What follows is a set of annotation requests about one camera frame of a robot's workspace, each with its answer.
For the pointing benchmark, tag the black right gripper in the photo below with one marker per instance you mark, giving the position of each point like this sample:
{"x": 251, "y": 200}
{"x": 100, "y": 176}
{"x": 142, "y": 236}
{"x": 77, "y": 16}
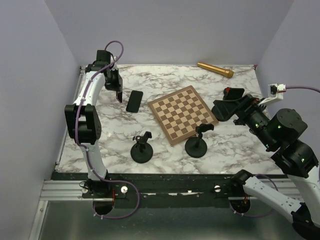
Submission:
{"x": 227, "y": 108}

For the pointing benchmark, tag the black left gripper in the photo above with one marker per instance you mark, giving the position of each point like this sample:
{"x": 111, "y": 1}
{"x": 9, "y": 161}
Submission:
{"x": 115, "y": 86}

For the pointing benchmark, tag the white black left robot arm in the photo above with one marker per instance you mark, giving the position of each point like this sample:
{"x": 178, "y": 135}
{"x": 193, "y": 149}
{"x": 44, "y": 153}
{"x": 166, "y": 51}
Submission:
{"x": 82, "y": 120}

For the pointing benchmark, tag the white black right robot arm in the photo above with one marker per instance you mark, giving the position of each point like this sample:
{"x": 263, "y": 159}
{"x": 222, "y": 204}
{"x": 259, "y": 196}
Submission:
{"x": 280, "y": 135}

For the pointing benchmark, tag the red black knob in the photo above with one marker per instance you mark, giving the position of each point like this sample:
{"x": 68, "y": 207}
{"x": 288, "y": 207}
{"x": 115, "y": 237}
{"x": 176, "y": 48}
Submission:
{"x": 225, "y": 91}

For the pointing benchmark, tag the gold microphone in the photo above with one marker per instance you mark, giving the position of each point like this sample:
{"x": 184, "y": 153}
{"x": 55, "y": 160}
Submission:
{"x": 218, "y": 70}

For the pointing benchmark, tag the wooden chessboard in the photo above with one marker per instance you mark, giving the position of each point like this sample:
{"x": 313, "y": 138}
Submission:
{"x": 180, "y": 112}

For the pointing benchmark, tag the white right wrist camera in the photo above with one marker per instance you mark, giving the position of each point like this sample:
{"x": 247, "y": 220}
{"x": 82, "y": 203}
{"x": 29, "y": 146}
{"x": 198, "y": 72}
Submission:
{"x": 275, "y": 94}

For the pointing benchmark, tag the black mounting base plate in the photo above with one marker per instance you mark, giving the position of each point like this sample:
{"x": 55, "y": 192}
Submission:
{"x": 172, "y": 182}

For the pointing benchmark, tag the aluminium rail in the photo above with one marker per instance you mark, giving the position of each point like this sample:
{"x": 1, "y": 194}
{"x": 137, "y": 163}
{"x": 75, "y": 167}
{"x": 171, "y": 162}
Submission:
{"x": 59, "y": 191}

